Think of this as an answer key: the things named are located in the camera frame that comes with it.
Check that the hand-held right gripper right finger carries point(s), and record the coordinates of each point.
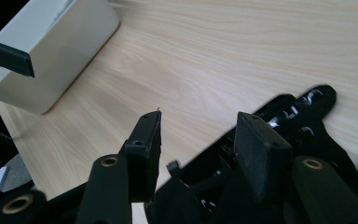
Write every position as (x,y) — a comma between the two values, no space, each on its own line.
(261,155)

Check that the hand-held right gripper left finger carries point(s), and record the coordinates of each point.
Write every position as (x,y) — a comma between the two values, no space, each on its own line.
(144,155)

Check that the white plastic bin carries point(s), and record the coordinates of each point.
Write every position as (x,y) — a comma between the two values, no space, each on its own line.
(59,37)

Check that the black glove with white print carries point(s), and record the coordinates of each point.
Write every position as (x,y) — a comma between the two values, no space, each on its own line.
(310,130)

